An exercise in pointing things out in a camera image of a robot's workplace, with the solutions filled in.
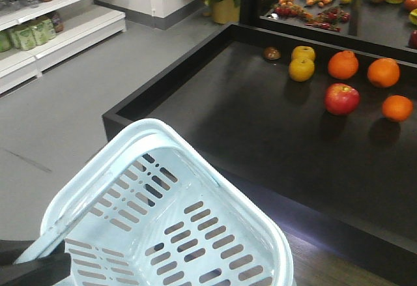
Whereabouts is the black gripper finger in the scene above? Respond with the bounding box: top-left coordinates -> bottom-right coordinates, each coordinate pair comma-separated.
1,239 -> 71,285

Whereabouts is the small orange left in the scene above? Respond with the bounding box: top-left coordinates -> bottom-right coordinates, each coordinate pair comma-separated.
382,95 -> 414,122

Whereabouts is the light blue plastic basket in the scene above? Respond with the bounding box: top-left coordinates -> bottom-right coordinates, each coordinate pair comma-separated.
16,119 -> 295,285

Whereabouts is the yellow pear apple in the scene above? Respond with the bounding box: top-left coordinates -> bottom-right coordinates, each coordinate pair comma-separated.
291,46 -> 316,62
289,57 -> 315,82

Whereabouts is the yellow pear apple lower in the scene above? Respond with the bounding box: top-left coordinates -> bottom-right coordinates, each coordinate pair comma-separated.
289,57 -> 315,82

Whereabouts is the red bell pepper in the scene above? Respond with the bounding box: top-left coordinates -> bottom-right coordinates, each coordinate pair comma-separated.
408,30 -> 417,49

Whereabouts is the black wood produce display stand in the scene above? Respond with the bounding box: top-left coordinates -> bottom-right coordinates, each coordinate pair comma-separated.
103,0 -> 416,285

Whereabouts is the white store shelf unit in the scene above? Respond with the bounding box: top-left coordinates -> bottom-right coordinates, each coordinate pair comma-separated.
1,0 -> 126,93

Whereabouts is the pink red apple left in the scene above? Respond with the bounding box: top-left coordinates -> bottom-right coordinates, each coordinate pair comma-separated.
324,83 -> 360,115

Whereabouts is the brown mushroom cap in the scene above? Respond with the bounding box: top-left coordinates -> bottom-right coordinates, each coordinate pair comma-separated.
263,46 -> 281,61

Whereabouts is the yellow pear apple upper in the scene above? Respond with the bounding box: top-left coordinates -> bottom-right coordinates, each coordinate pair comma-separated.
291,46 -> 316,62

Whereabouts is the orange back left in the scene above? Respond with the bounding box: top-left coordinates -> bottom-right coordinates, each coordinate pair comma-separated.
328,50 -> 359,80

